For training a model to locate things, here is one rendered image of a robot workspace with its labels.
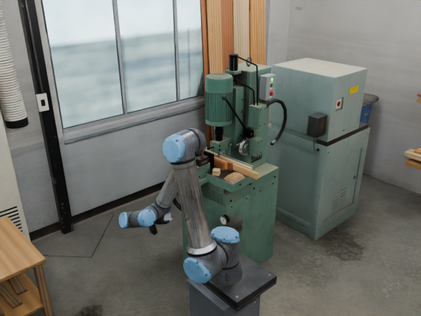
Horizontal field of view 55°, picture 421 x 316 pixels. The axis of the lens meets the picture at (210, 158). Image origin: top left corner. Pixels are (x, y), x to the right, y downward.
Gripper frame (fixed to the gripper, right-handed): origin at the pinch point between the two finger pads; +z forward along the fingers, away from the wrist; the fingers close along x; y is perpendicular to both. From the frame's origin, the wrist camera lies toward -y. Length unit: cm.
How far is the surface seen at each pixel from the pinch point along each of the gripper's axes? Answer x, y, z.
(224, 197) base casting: -14.4, 18.6, 29.0
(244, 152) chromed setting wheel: -7, 48, 47
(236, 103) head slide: -1, 79, 34
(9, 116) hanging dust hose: 125, 31, -55
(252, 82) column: -5, 94, 40
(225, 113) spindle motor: -2, 71, 25
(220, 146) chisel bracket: 3, 48, 33
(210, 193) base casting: -1.3, 16.9, 29.5
